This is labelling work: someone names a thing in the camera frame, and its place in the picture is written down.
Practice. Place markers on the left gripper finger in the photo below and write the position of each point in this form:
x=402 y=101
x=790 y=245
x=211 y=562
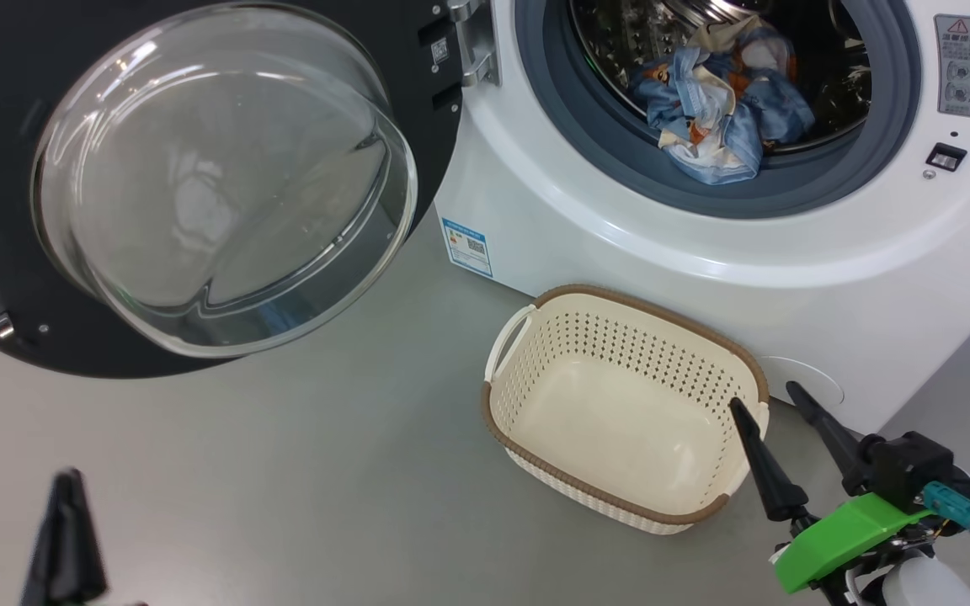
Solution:
x=68 y=555

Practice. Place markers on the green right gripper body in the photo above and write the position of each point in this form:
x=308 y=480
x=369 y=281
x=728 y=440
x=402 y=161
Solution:
x=847 y=534

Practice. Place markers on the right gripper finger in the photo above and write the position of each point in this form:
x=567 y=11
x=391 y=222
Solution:
x=830 y=429
x=771 y=475

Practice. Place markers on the blue cartoon print garment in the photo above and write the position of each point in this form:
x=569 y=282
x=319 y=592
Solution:
x=780 y=109

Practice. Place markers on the white front-load washing machine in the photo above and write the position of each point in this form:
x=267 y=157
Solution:
x=788 y=269

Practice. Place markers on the black door latch socket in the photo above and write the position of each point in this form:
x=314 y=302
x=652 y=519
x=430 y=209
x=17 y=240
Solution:
x=946 y=157

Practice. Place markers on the grey rubber door gasket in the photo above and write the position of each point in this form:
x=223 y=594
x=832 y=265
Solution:
x=889 y=126

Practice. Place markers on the washing machine drum with clothes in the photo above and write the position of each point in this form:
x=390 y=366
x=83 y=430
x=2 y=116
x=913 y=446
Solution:
x=611 y=42

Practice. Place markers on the silver door hinge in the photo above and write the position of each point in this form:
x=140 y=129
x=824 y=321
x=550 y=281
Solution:
x=477 y=42

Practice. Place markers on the round drain filter cover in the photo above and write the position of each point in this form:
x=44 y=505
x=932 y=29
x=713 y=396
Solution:
x=818 y=387

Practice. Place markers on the cream laundry basket brown rim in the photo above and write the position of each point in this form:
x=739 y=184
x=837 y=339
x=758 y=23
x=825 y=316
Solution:
x=620 y=421

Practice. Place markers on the blue energy label sticker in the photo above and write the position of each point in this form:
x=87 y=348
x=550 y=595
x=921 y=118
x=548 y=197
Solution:
x=468 y=248

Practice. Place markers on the grey warning sticker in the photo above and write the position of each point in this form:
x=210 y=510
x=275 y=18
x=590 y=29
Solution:
x=958 y=67

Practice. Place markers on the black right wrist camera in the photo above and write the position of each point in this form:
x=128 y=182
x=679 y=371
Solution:
x=910 y=467

